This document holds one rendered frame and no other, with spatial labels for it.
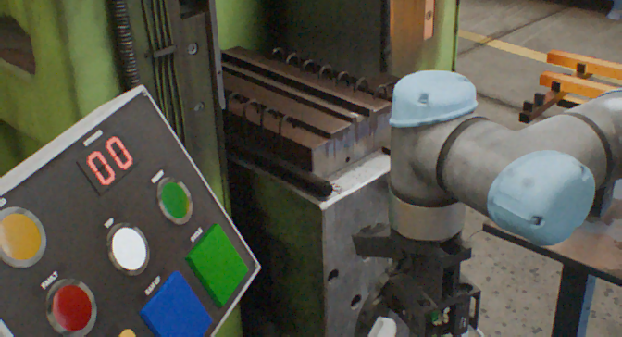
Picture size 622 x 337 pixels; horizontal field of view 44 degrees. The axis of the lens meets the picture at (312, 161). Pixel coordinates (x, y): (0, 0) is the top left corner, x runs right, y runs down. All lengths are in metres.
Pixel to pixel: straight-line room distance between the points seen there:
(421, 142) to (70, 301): 0.36
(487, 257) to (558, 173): 2.05
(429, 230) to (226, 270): 0.30
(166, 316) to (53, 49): 0.43
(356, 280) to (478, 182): 0.75
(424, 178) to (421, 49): 0.95
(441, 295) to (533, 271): 1.87
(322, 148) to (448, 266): 0.54
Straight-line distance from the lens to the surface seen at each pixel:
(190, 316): 0.87
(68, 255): 0.79
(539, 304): 2.50
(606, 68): 1.72
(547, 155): 0.63
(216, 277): 0.92
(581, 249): 1.60
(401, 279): 0.80
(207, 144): 1.27
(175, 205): 0.90
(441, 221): 0.72
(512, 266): 2.63
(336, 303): 1.34
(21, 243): 0.76
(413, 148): 0.68
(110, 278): 0.82
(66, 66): 1.09
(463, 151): 0.65
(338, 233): 1.25
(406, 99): 0.67
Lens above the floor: 1.57
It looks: 30 degrees down
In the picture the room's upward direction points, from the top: 2 degrees counter-clockwise
